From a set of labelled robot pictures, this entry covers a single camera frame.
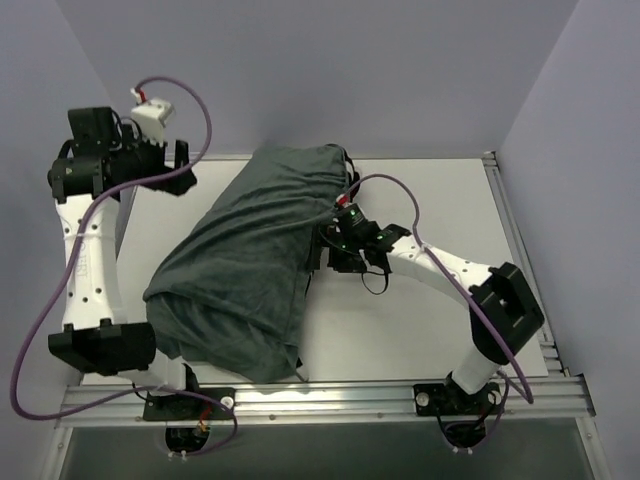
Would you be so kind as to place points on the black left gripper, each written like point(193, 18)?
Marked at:
point(167, 163)

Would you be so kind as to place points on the aluminium right side rail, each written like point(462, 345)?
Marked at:
point(521, 258)

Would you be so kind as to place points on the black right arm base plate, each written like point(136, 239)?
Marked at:
point(447, 399)

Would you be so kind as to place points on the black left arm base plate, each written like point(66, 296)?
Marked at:
point(175, 407)

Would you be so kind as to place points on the aluminium front rail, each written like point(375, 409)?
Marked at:
point(555, 397)

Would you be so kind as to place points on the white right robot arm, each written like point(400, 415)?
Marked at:
point(504, 313)

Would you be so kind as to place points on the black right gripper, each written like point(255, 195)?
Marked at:
point(329, 255)

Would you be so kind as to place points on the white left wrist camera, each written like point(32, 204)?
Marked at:
point(152, 116)

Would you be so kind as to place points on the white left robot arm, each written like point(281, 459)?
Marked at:
point(97, 337)

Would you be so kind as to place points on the aluminium rail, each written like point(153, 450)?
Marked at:
point(555, 397)
point(521, 258)

